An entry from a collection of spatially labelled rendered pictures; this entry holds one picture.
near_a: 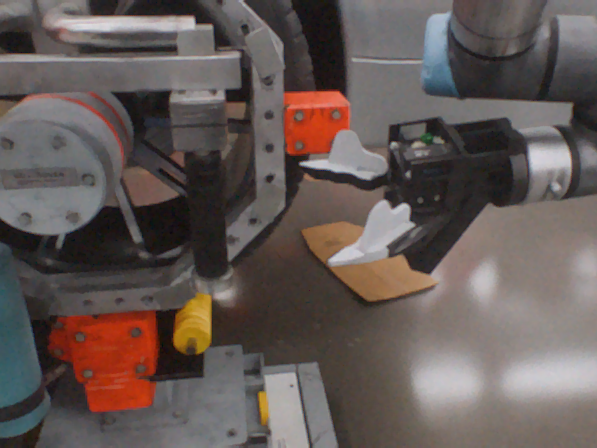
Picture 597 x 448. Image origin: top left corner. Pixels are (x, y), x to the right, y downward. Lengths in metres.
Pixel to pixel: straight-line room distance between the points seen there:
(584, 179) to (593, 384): 1.23
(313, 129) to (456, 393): 1.03
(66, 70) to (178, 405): 0.81
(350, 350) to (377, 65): 0.96
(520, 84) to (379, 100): 0.49
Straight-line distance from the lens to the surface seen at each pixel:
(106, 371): 0.93
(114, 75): 0.54
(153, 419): 1.19
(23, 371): 0.82
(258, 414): 1.29
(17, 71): 0.56
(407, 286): 1.98
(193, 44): 0.53
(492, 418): 1.57
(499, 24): 0.47
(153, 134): 1.09
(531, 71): 0.53
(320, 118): 0.75
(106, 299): 0.87
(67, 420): 1.26
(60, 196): 0.64
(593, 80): 0.55
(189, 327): 0.89
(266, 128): 0.74
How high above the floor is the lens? 1.07
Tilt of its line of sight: 26 degrees down
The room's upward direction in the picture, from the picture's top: straight up
